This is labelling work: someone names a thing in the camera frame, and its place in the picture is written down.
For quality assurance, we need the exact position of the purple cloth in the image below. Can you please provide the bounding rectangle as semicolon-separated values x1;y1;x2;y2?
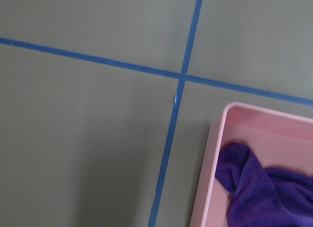
215;143;313;227

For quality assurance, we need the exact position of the pink plastic bin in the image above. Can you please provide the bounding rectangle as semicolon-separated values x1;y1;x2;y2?
190;102;313;227

